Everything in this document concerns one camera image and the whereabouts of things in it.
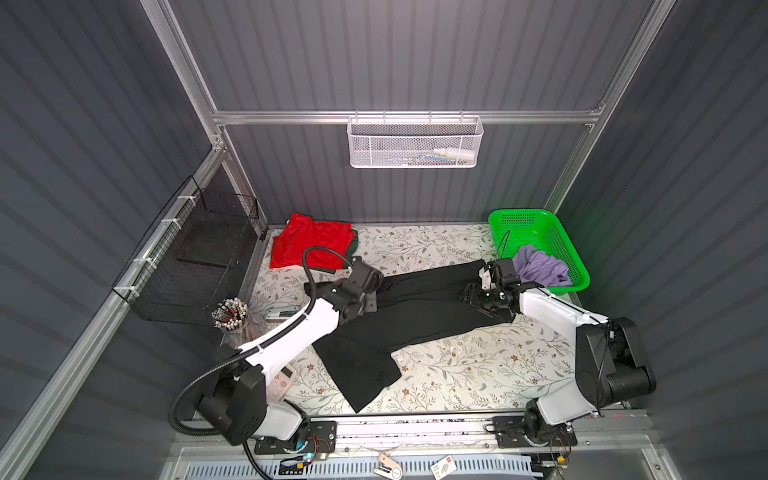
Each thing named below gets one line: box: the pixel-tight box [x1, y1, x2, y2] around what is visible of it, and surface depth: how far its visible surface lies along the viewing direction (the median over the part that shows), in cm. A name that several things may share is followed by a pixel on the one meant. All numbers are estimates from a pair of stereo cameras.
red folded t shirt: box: [270, 213, 355, 269], surface depth 112 cm
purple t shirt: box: [512, 244, 573, 287], surface depth 101 cm
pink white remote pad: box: [266, 364, 297, 403], surface depth 82 cm
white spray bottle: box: [433, 148, 476, 161], surface depth 93 cm
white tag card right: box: [430, 455, 457, 480], surface depth 70 cm
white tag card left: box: [373, 453, 403, 480], surface depth 69 cm
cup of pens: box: [211, 297, 248, 334], surface depth 78 cm
